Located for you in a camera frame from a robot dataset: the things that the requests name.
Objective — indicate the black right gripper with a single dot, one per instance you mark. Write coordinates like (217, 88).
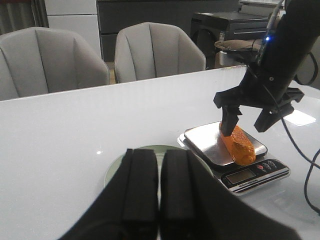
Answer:
(273, 108)

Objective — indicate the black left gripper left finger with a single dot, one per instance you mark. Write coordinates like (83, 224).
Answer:
(127, 208)

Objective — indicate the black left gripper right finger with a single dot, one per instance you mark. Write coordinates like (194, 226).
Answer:
(195, 206)

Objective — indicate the orange corn cob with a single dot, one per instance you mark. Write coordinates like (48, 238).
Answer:
(239, 146)

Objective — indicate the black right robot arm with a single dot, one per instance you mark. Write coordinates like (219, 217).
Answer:
(265, 84)

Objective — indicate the light green plate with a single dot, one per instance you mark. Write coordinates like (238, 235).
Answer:
(159, 151)

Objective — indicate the digital kitchen scale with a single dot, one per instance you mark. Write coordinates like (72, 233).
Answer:
(205, 142)

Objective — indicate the beige cushion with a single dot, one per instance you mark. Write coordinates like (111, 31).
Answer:
(238, 45)

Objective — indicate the dark appliance box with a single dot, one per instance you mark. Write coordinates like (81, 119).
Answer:
(208, 28)

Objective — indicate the right grey upholstered chair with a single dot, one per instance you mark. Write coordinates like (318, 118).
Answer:
(152, 50)

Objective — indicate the grey upholstered chair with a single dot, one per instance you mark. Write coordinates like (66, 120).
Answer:
(39, 60)
(152, 50)

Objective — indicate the dark grey counter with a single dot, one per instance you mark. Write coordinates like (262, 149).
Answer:
(115, 15)

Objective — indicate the left grey upholstered chair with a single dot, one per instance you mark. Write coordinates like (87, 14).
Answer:
(39, 60)

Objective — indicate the white cabinet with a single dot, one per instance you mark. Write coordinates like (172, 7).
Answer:
(80, 16)

